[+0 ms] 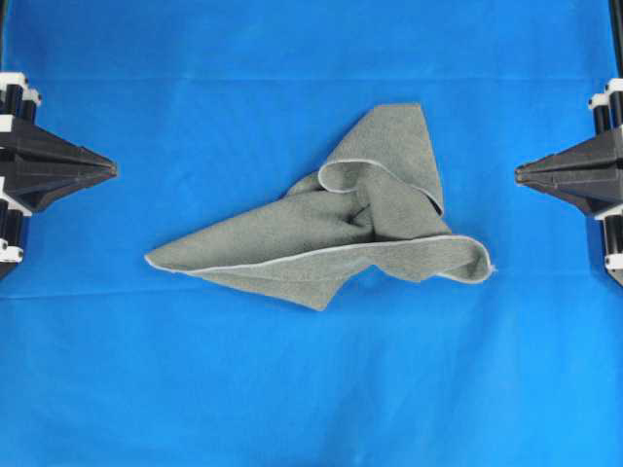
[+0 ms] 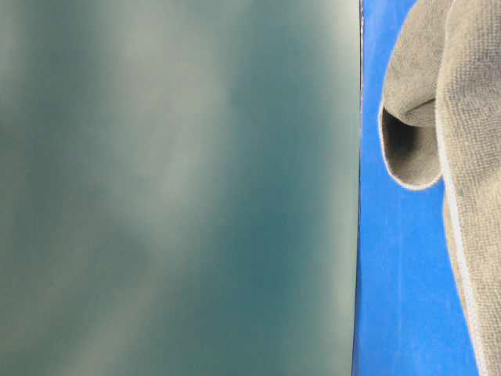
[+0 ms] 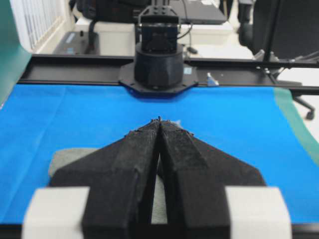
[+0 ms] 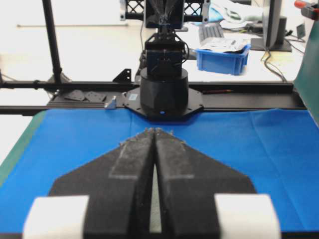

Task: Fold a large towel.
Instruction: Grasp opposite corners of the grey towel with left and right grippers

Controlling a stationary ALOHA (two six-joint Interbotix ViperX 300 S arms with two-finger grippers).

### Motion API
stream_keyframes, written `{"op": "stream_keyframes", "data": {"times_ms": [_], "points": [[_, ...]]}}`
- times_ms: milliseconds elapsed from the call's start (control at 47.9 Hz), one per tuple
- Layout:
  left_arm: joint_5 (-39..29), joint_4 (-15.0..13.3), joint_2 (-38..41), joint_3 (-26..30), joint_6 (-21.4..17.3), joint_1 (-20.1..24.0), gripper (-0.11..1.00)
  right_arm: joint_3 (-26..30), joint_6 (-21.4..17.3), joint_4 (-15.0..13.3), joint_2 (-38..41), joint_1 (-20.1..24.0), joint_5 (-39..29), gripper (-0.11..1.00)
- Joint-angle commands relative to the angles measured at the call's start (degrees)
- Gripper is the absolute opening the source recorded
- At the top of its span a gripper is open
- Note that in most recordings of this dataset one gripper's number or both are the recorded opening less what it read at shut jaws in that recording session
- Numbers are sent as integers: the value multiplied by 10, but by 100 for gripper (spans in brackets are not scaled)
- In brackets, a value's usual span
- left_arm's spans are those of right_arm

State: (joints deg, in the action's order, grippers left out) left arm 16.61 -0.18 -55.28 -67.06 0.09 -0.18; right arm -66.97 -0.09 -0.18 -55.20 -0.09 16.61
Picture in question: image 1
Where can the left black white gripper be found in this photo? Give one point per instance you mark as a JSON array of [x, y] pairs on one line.
[[22, 196]]

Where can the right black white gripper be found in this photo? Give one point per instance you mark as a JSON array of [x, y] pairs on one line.
[[599, 199]]

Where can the grey microfibre towel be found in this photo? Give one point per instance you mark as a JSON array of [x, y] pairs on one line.
[[377, 201]]

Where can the blue table cloth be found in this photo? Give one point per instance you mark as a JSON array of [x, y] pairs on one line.
[[211, 108]]

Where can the black frame post right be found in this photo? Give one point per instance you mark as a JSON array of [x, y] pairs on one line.
[[616, 20]]

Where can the black frame post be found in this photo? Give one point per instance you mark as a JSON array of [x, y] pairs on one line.
[[3, 14], [616, 20]]

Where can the black frame post left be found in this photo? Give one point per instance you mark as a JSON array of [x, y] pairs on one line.
[[3, 14]]

